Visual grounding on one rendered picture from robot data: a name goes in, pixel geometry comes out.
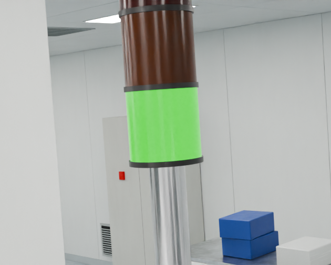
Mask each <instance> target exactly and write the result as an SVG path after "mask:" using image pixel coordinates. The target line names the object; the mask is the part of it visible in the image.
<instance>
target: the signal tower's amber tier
mask: <svg viewBox="0 0 331 265"><path fill-rule="evenodd" d="M120 25H121V39H122V54H123V69H124V77H125V87H128V86H139V85H152V84H168V83H186V82H197V78H196V63H195V46H194V30H193V15H192V12H190V11H179V10H167V11H149V12H139V13H133V14H128V15H124V16H121V17H120Z"/></svg>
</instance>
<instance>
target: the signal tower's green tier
mask: <svg viewBox="0 0 331 265"><path fill-rule="evenodd" d="M126 106H127V121H128V136H129V150H130V161H132V162H165V161H178V160H187V159H194V158H199V157H201V156H202V151H201V135H200V120H199V103H198V88H197V87H193V88H175V89H159V90H144V91H131V92H126Z"/></svg>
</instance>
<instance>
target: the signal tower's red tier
mask: <svg viewBox="0 0 331 265"><path fill-rule="evenodd" d="M163 4H181V5H190V6H192V0H119V10H120V11H121V10H123V9H127V8H132V7H139V6H148V5H163Z"/></svg>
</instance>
